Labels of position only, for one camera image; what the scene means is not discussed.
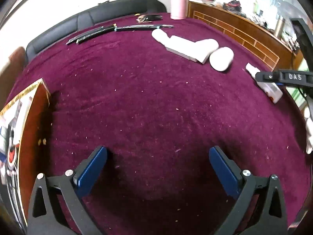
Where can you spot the white gloved right hand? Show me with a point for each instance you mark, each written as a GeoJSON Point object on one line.
{"type": "Point", "coordinates": [309, 137]}

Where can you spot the pink water bottle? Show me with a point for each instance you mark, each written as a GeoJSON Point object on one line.
{"type": "Point", "coordinates": [178, 9]}

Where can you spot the brown chair back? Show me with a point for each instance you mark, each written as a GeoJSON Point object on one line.
{"type": "Point", "coordinates": [11, 68]}

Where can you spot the black pen with gold band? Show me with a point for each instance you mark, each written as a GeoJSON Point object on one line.
{"type": "Point", "coordinates": [113, 27]}

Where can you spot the white round jar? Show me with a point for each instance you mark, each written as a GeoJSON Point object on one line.
{"type": "Point", "coordinates": [221, 59]}

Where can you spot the white bottle with round cap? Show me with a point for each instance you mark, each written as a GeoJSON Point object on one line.
{"type": "Point", "coordinates": [160, 36]}

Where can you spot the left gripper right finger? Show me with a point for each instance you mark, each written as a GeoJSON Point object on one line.
{"type": "Point", "coordinates": [269, 215]}

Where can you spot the wooden slatted cabinet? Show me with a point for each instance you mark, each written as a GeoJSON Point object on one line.
{"type": "Point", "coordinates": [254, 38]}

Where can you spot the black leather headboard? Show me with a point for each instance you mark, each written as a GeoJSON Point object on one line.
{"type": "Point", "coordinates": [101, 13]}

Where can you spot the black pen far left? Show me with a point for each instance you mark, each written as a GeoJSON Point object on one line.
{"type": "Point", "coordinates": [96, 30]}

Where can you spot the maroon velvet bed cover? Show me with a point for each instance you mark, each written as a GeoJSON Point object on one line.
{"type": "Point", "coordinates": [158, 114]}

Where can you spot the black pen teal tip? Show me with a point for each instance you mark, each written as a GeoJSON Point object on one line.
{"type": "Point", "coordinates": [143, 27]}

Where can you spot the black electrical tape roll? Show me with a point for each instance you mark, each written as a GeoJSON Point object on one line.
{"type": "Point", "coordinates": [12, 151]}

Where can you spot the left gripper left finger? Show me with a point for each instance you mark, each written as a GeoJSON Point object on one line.
{"type": "Point", "coordinates": [72, 185]}

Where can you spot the black key pouch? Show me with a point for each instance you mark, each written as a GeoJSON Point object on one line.
{"type": "Point", "coordinates": [149, 18]}

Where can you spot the white cylinder bottle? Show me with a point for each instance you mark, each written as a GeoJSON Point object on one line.
{"type": "Point", "coordinates": [207, 45]}

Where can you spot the gold-rimmed white tray box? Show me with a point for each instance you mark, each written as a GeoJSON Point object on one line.
{"type": "Point", "coordinates": [20, 138]}

